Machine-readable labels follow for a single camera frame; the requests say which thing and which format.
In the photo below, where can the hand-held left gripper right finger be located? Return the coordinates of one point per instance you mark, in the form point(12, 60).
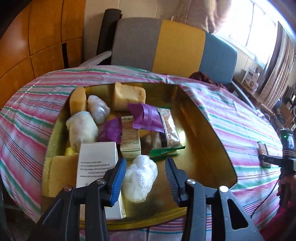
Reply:
point(172, 180)

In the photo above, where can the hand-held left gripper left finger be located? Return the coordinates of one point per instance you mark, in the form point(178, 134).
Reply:
point(116, 185)

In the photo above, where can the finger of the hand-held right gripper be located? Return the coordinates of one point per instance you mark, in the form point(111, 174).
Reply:
point(262, 161)

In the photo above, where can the plastic-wrapped white ball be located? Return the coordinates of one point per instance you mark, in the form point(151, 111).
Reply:
point(98, 109)
point(138, 180)

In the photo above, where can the white carton box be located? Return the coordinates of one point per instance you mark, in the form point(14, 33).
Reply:
point(97, 166)

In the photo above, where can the gold tin box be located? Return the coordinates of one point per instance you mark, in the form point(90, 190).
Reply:
point(203, 150)

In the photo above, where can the beige medicine box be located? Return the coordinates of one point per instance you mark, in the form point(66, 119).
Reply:
point(130, 141)

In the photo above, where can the yellow sponge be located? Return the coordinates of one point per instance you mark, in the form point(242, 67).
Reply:
point(69, 151)
point(60, 176)
point(78, 99)

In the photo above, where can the large purple packet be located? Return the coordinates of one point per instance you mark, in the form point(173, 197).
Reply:
point(145, 117)

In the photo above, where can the large yellow sponge block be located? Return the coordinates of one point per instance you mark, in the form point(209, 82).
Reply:
point(129, 96)

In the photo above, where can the person's right hand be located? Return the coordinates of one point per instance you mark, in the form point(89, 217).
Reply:
point(285, 187)

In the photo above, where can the wooden desk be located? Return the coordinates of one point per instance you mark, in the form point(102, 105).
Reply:
point(284, 118)

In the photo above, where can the blue round object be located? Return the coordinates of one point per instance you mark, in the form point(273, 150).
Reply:
point(278, 103)

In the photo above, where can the black stereo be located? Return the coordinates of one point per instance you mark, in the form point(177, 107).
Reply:
point(290, 95)

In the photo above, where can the person's red clothing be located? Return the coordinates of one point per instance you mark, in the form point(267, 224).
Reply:
point(282, 222)

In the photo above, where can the wooden side table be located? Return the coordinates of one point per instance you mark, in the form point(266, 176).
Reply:
point(249, 93)

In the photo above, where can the striped curtain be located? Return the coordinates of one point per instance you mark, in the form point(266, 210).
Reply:
point(279, 69)

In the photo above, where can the white carton with blue print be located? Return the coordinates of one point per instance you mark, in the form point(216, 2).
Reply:
point(251, 76)

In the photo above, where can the dark red cloth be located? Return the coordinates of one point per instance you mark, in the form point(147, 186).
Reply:
point(203, 77)

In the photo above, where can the striped tablecloth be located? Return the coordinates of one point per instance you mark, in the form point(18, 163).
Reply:
point(30, 97)

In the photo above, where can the window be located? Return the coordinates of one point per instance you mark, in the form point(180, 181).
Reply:
point(249, 27)

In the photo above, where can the grey yellow blue chair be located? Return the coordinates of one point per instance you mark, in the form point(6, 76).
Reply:
point(178, 46)

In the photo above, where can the black rolled mat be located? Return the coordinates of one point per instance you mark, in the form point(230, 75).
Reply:
point(107, 34)

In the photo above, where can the pink patterned curtain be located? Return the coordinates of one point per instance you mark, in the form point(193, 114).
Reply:
point(203, 14)

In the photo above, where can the wooden wardrobe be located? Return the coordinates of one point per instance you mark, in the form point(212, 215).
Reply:
point(34, 34)

